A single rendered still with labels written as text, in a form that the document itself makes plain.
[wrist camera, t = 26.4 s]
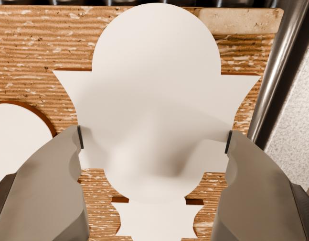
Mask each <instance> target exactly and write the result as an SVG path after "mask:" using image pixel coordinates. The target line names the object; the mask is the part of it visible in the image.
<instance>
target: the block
mask: <svg viewBox="0 0 309 241"><path fill-rule="evenodd" d="M283 13H284V11H283V10H282V9H244V8H202V9H196V10H194V12H193V15H195V16H196V17H197V18H198V19H199V20H201V21H202V22H203V24H204V25H205V26H206V27H207V28H208V30H209V31H210V32H211V34H212V35H254V34H260V35H264V34H276V33H277V32H278V29H279V25H280V22H281V19H282V16H283Z"/></svg>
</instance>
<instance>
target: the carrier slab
mask: <svg viewBox="0 0 309 241"><path fill-rule="evenodd" d="M133 7H135V6H66V5H0V102H2V101H7V100H14V101H20V102H23V103H26V104H29V105H31V106H33V107H35V108H36V109H38V110H39V111H41V112H42V113H43V114H44V115H45V116H46V117H47V118H48V119H49V120H50V122H51V123H52V125H53V126H54V129H55V131H56V134H59V133H61V132H62V131H63V130H65V129H66V128H68V127H69V126H71V125H78V120H77V114H76V110H75V107H74V105H73V103H72V101H71V99H70V97H69V95H68V94H67V92H66V90H65V88H64V87H63V85H62V84H61V82H60V81H59V80H58V78H57V77H56V75H55V74H54V73H53V71H52V70H55V69H57V68H89V69H92V61H93V55H94V50H95V47H96V44H97V42H98V39H99V37H100V36H101V34H102V32H103V31H104V29H105V28H106V27H107V26H108V25H109V24H110V23H111V22H112V21H113V20H114V19H115V18H116V17H117V16H118V15H120V14H121V13H123V12H125V11H126V10H128V9H131V8H133ZM212 36H213V38H214V39H215V42H216V44H217V47H218V50H219V54H220V59H221V72H237V73H256V74H259V75H261V77H260V78H259V80H258V81H257V82H256V83H255V85H254V86H253V87H252V89H251V90H250V91H249V93H248V94H247V95H246V97H245V98H244V100H243V101H242V103H241V105H240V106H239V108H238V110H237V112H236V114H235V117H234V122H233V127H232V131H233V130H238V131H240V132H241V133H242V134H244V135H245V136H247V133H248V129H249V126H250V122H251V119H252V116H253V112H254V109H255V105H256V101H257V97H258V93H259V90H260V87H261V83H262V80H263V76H264V73H265V69H266V65H267V62H268V58H269V54H270V51H271V47H272V44H273V40H274V37H275V34H264V35H260V34H254V35H212ZM81 169H82V173H81V175H80V176H79V178H78V179H79V181H80V182H81V186H82V189H83V194H84V198H85V203H86V208H87V212H88V220H89V227H91V229H90V236H89V239H88V241H133V240H132V237H131V236H116V231H117V229H118V227H119V226H120V224H121V220H120V214H119V212H118V211H117V209H116V208H115V207H114V206H113V205H112V204H111V200H112V198H113V197H125V196H123V195H122V194H120V193H119V192H117V191H116V190H115V189H114V188H113V187H112V185H111V184H110V183H109V181H108V179H107V178H106V175H105V172H104V169H101V168H81ZM224 175H225V173H220V172H204V174H203V177H202V179H201V181H200V183H199V184H198V186H197V187H196V188H195V189H194V190H193V191H192V192H191V193H189V194H188V195H186V196H185V199H189V200H203V203H204V206H203V207H202V208H201V209H200V210H199V211H198V213H197V214H196V215H195V217H194V221H193V227H194V229H195V230H196V232H197V236H198V238H181V241H211V233H212V228H213V222H214V217H215V214H216V210H217V206H218V203H219V199H220V195H221V192H222V190H223V189H225V188H226V187H228V184H227V182H226V180H225V178H224ZM125 198H127V197H125Z"/></svg>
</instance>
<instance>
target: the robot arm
mask: <svg viewBox="0 0 309 241"><path fill-rule="evenodd" d="M82 149H84V144H83V137H82V132H81V126H80V125H71V126H69V127H68V128H66V129H65V130H63V131H62V132H61V133H59V134H58V135H56V136H55V137H54V138H52V139H51V140H50V141H49V142H47V143H46V144H44V145H43V146H42V147H40V148H39V149H38V150H37V151H36V152H34V153H33V154H32V155H31V156H30V157H29V158H28V159H27V160H26V161H25V162H24V163H23V164H22V165H21V167H20V168H19V169H18V170H17V171H16V172H15V173H13V174H8V175H5V176H4V178H3V179H2V180H1V181H0V241H88V239H89V236H90V230H89V220H88V212H87V208H86V203H85V198H84V194H83V189H82V186H81V184H80V183H78V182H77V180H78V178H79V176H80V175H81V173H82V169H81V165H80V160H79V153H80V152H81V150H82ZM224 153H225V154H227V157H228V158H229V161H228V164H227V168H226V172H225V175H224V178H225V180H226V182H227V184H228V187H226V188H225V189H223V190H222V192H221V195H220V199H219V203H218V206H217V210H216V214H215V217H214V222H213V228H212V233H211V241H309V196H308V194H307V193H306V192H305V190H304V189H303V188H302V186H301V185H298V184H294V183H292V182H291V181H290V179H289V178H288V177H287V175H286V174H285V173H284V172H283V170H282V169H281V168H280V167H279V166H278V165H277V164H276V163H275V162H274V161H273V159H272V158H270V157H269V156H268V155H267V154H266V153H265V152H264V151H263V150H261V149H260V148H259V147H258V146H257V145H256V144H254V143H253V142H252V141H251V140H250V139H248V138H247V137H246V136H245V135H244V134H242V133H241V132H240V131H238V130H233V131H232V130H230V131H229V135H228V139H227V144H226V148H225V152H224Z"/></svg>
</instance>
